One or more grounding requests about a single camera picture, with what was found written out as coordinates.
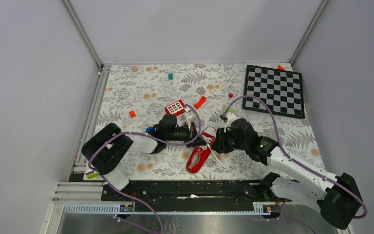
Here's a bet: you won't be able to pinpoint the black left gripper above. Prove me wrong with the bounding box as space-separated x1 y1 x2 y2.
166 121 207 149

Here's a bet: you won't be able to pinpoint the red canvas sneaker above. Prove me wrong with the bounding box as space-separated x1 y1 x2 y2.
186 127 227 175

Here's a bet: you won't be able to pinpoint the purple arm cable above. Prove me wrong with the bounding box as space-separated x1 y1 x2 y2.
87 104 203 234
222 95 368 234

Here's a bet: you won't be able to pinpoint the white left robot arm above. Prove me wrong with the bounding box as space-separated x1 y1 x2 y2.
81 114 207 200

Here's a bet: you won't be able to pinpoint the red white window brick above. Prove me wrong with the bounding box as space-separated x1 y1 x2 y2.
165 100 186 117

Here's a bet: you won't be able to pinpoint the yellow green block stack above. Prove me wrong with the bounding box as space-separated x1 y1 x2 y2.
85 171 99 180

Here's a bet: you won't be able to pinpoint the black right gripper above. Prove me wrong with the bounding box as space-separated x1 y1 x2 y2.
210 126 248 154

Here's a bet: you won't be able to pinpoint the orange red curved block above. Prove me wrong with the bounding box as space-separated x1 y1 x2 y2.
194 96 206 109

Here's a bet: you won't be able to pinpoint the black grey chessboard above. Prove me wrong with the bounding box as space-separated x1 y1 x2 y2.
243 65 305 119

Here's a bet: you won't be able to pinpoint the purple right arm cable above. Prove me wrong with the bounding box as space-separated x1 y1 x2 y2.
222 95 368 234

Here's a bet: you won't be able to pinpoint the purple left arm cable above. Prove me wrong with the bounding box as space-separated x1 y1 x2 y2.
87 104 203 234

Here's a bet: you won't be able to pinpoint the floral patterned table mat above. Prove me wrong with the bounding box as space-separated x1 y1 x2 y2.
92 63 326 181

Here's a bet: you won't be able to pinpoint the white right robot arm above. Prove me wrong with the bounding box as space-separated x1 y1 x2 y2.
211 113 363 230

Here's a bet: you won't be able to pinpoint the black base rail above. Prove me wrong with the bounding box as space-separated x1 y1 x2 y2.
101 180 283 212

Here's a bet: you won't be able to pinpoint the small orange cube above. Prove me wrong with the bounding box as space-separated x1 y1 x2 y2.
129 111 136 118

